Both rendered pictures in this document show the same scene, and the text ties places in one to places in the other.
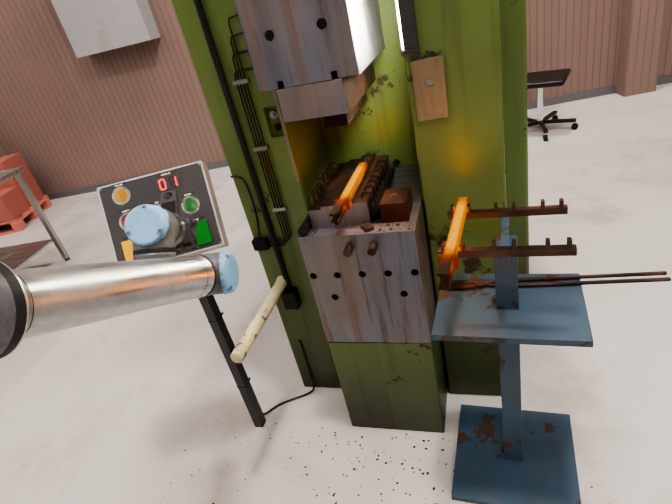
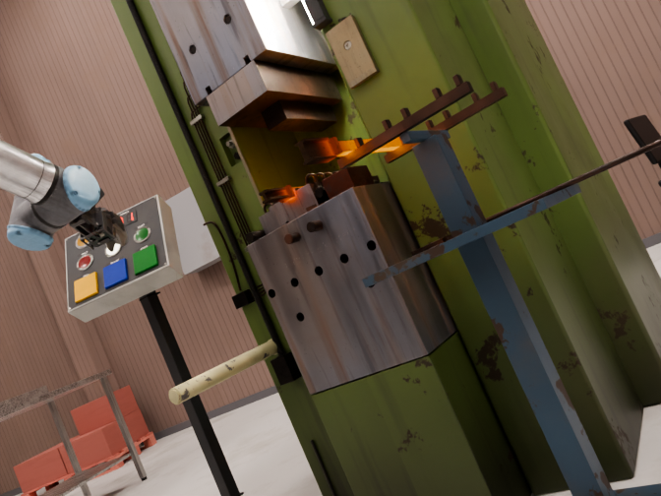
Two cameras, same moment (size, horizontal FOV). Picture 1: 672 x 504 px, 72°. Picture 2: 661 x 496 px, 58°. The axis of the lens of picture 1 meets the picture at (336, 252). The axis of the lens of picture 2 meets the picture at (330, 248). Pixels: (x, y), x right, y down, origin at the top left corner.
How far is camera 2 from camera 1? 0.99 m
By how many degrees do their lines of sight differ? 35
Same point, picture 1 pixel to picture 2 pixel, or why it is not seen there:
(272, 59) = (198, 69)
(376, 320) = (353, 338)
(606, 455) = not seen: outside the picture
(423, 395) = (452, 461)
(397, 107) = not seen: hidden behind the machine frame
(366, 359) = (361, 411)
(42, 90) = not seen: hidden behind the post
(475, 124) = (408, 69)
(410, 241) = (352, 203)
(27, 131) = (140, 363)
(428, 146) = (372, 113)
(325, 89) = (243, 77)
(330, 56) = (240, 43)
